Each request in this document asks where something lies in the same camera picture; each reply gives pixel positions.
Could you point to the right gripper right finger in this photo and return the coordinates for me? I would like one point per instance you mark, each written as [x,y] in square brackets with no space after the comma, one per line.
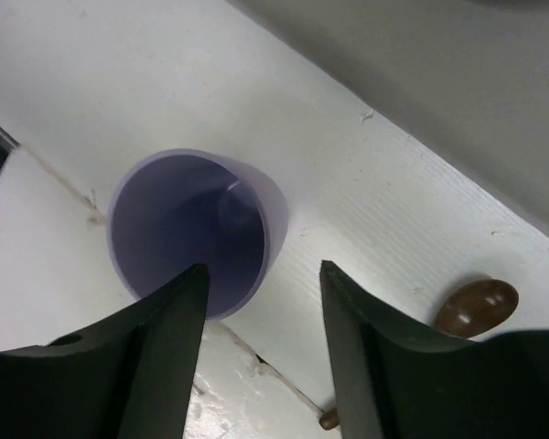
[507,380]

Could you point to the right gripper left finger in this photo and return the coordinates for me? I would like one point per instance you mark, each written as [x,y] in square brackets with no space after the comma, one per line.
[129,375]

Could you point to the brown wooden spoon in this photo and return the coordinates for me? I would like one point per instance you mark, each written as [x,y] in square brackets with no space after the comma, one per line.
[476,308]

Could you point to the lilac plastic cup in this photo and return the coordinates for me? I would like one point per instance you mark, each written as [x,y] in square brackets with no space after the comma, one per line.
[181,207]

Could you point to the grey cloth placemat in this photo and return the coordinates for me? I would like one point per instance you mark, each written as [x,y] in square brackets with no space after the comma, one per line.
[469,79]

